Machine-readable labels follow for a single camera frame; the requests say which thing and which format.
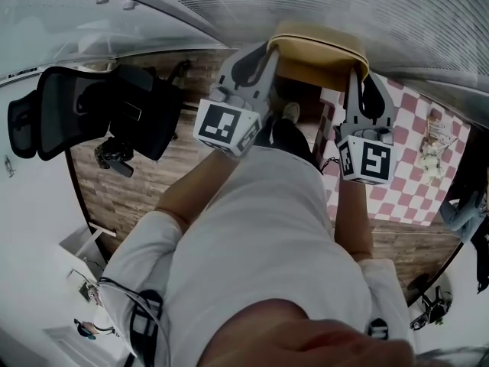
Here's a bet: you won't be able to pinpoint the glass partition with white blinds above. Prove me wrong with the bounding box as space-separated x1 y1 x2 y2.
0 0 489 129

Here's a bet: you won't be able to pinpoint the white flower bouquet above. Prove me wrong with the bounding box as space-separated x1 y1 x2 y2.
419 107 459 185

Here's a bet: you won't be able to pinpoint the black body cable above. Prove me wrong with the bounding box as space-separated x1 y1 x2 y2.
97 277 171 367

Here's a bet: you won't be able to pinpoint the table with checkered tablecloth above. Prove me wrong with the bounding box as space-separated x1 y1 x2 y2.
313 77 471 228

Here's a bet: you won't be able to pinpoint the yellow tray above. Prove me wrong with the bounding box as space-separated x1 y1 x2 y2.
266 20 371 93

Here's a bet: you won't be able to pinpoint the black chest harness strap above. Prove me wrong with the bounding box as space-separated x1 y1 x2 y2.
129 288 164 367

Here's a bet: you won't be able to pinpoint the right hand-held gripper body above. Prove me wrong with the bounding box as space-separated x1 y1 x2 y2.
334 122 395 185

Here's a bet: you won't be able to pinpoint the white desk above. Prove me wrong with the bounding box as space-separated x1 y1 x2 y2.
57 223 118 271

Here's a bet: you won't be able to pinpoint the person's right shoe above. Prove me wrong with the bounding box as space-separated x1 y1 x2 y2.
281 101 302 125

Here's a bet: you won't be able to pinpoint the person's white shirt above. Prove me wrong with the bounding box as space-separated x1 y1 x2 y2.
98 145 412 367

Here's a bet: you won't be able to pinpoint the person's left forearm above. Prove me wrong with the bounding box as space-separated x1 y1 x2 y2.
154 149 240 229

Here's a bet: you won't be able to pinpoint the person's right forearm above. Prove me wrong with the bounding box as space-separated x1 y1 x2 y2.
334 180 374 261

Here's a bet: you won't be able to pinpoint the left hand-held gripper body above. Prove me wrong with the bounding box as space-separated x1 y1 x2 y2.
193 88 268 158

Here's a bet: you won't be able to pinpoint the person's head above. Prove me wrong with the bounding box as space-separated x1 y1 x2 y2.
198 298 416 367

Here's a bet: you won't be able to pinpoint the dark bag under chair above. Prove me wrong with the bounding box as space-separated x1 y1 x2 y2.
94 135 134 179

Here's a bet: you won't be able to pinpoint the black mesh office chair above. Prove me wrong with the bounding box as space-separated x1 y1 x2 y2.
7 58 191 163

